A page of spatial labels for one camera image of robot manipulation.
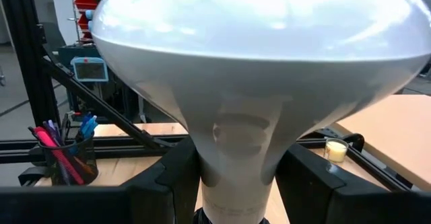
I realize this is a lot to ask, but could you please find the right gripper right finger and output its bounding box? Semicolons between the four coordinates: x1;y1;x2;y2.
275;143;431;224

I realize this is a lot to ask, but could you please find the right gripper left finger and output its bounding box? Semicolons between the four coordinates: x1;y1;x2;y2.
0;136;201;224

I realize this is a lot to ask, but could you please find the white flood lightbulb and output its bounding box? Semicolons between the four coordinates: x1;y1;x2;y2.
89;0;431;224

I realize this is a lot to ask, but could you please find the black mesh pen cup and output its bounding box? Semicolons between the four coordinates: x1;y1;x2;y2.
37;135;100;186

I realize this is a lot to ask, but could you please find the small glass candle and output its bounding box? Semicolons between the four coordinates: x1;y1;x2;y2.
323;137;350;163

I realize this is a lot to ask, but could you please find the blue pen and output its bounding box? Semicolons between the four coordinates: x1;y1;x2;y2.
80;113;92;134
86;115;99;139

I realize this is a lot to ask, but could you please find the purple pen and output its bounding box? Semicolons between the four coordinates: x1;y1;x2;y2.
42;119;63;146

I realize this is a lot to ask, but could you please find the beige wooden desk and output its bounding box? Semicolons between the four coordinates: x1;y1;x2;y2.
331;94;431;193

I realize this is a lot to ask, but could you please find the blue framed screen device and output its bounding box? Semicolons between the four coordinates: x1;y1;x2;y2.
70;56;109;83

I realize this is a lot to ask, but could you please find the teal cabinet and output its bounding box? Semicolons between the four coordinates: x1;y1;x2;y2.
57;44;105;83

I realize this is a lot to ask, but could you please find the red storage bin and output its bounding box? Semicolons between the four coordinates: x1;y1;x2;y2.
73;0;98;11

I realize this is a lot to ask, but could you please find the black curved bracket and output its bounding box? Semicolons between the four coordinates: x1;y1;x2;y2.
338;133;366;153

